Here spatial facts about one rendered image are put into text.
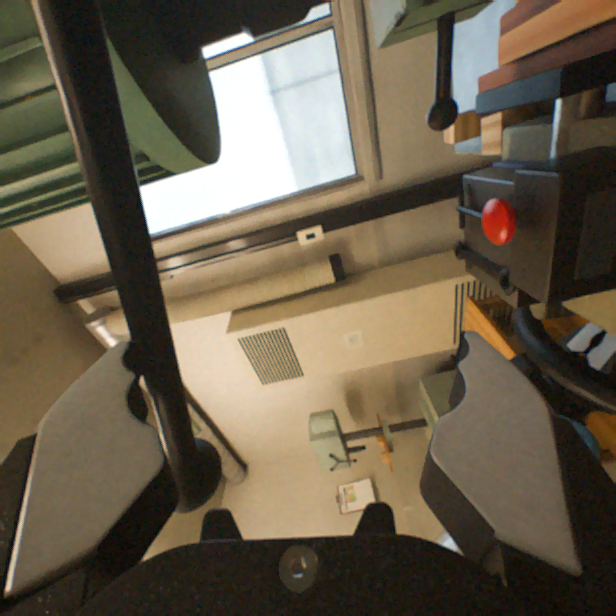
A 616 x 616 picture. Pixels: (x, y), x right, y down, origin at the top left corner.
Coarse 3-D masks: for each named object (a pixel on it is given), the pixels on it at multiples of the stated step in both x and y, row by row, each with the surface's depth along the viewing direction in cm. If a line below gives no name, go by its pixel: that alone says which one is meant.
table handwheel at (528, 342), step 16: (528, 320) 33; (528, 336) 32; (544, 336) 31; (528, 352) 31; (544, 352) 29; (560, 352) 28; (544, 368) 29; (560, 368) 28; (576, 368) 27; (592, 368) 26; (576, 384) 26; (592, 384) 25; (608, 384) 24; (592, 400) 25; (608, 400) 24
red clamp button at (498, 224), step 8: (496, 200) 19; (504, 200) 18; (488, 208) 19; (496, 208) 19; (504, 208) 18; (512, 208) 19; (488, 216) 20; (496, 216) 19; (504, 216) 18; (512, 216) 18; (488, 224) 20; (496, 224) 19; (504, 224) 18; (512, 224) 18; (488, 232) 20; (496, 232) 19; (504, 232) 19; (512, 232) 18; (496, 240) 19; (504, 240) 19
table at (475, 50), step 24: (504, 0) 30; (456, 24) 39; (480, 24) 34; (456, 48) 40; (480, 48) 35; (456, 72) 41; (480, 72) 36; (456, 96) 43; (456, 144) 46; (480, 144) 40
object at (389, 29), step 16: (384, 0) 17; (400, 0) 15; (416, 0) 15; (432, 0) 15; (448, 0) 15; (464, 0) 16; (480, 0) 17; (384, 16) 18; (400, 16) 16; (416, 16) 16; (432, 16) 17; (464, 16) 19; (384, 32) 18; (400, 32) 18; (416, 32) 19
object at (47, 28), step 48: (48, 0) 6; (96, 0) 7; (48, 48) 7; (96, 48) 7; (96, 96) 7; (96, 144) 8; (96, 192) 8; (144, 240) 9; (144, 288) 10; (144, 336) 11; (192, 432) 14; (192, 480) 14
